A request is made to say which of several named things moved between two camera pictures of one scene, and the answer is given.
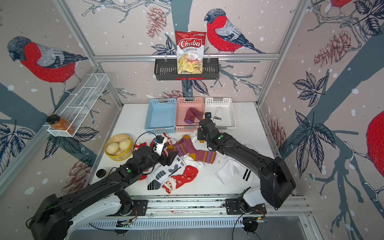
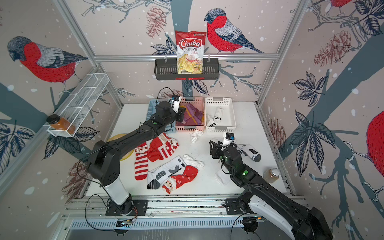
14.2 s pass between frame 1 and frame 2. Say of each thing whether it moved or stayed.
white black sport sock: stayed
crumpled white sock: stayed
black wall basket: stayed
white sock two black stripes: stayed
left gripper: moved
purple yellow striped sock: moved
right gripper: moved
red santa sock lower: stayed
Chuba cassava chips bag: stayed
